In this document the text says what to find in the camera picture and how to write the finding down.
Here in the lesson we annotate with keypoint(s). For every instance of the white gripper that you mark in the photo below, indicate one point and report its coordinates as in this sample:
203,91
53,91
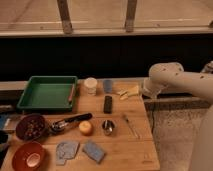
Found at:
151,89

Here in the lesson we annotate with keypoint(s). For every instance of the yellow scrub brush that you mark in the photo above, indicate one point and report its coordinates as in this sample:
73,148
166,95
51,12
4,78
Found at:
125,94

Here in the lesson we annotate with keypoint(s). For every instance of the black handled metal scoop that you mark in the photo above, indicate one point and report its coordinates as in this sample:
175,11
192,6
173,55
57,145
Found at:
60,125

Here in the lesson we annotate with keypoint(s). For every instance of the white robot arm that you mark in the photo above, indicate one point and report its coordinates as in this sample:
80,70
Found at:
200,86

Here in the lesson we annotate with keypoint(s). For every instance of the blue translucent cup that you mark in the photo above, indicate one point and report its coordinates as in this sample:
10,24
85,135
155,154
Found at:
108,86

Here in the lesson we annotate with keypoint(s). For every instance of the black rectangular block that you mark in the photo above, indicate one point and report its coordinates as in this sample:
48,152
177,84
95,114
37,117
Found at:
108,105

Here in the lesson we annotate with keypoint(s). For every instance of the small metal cup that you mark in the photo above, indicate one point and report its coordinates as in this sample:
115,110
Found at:
108,127

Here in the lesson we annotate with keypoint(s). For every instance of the yellow orange fruit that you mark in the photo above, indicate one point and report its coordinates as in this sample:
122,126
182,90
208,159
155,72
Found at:
86,128

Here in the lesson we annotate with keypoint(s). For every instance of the red pencil in tray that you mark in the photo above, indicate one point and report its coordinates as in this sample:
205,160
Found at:
71,93

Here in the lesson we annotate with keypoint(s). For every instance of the blue sponge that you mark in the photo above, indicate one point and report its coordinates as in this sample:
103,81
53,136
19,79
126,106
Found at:
93,151

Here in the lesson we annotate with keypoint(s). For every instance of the green plastic tray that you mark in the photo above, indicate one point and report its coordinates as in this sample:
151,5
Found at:
48,93

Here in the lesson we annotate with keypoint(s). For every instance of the grey blue folded cloth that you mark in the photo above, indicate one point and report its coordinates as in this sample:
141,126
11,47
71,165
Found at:
66,150

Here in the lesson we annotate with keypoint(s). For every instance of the dark bowl with nuts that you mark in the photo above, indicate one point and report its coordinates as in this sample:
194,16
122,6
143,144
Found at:
31,127

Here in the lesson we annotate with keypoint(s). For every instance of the red bowl with white object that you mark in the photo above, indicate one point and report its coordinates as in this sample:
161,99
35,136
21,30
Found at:
28,157

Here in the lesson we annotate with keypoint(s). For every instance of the blue object at left edge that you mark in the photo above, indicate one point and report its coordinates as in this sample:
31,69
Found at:
5,122

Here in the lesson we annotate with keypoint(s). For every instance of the right metal frame post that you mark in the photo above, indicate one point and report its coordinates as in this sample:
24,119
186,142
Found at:
130,15

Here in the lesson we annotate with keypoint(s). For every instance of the metal frame post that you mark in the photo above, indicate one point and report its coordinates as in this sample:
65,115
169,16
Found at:
65,17
130,15

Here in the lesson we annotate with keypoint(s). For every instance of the left metal frame post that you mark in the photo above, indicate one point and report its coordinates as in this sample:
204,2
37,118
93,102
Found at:
65,17

